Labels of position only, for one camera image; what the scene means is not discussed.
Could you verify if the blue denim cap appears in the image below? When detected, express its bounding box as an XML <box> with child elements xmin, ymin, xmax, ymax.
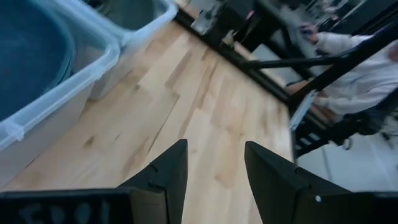
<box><xmin>0</xmin><ymin>0</ymin><xmax>75</xmax><ymax>122</ymax></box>

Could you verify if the black office chair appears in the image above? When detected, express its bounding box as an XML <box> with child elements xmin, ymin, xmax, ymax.
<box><xmin>335</xmin><ymin>90</ymin><xmax>398</xmax><ymax>147</ymax></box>

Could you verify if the black aluminium frame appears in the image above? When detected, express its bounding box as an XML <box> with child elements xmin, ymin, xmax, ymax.
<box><xmin>174</xmin><ymin>0</ymin><xmax>398</xmax><ymax>158</ymax></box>

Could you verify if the silver frame bracket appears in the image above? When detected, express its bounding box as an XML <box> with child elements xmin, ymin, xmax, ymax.
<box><xmin>190</xmin><ymin>2</ymin><xmax>219</xmax><ymax>35</ymax></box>

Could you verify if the silver strut plate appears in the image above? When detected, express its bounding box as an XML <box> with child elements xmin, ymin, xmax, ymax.
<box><xmin>288</xmin><ymin>89</ymin><xmax>318</xmax><ymax>131</ymax></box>

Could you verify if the grey cap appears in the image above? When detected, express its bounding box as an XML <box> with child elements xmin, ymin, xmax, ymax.
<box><xmin>99</xmin><ymin>0</ymin><xmax>164</xmax><ymax>31</ymax></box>

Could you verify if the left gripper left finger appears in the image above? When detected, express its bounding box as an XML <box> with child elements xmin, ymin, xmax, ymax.
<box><xmin>0</xmin><ymin>139</ymin><xmax>188</xmax><ymax>224</ymax></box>

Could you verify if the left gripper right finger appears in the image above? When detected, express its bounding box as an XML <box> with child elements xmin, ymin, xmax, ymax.
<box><xmin>244</xmin><ymin>141</ymin><xmax>398</xmax><ymax>224</ymax></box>

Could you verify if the person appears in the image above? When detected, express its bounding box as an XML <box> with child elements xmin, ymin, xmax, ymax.
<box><xmin>284</xmin><ymin>23</ymin><xmax>398</xmax><ymax>147</ymax></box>

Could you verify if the clear plastic bin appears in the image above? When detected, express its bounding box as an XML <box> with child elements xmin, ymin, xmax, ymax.
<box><xmin>55</xmin><ymin>0</ymin><xmax>180</xmax><ymax>100</ymax></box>
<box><xmin>0</xmin><ymin>0</ymin><xmax>122</xmax><ymax>187</ymax></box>

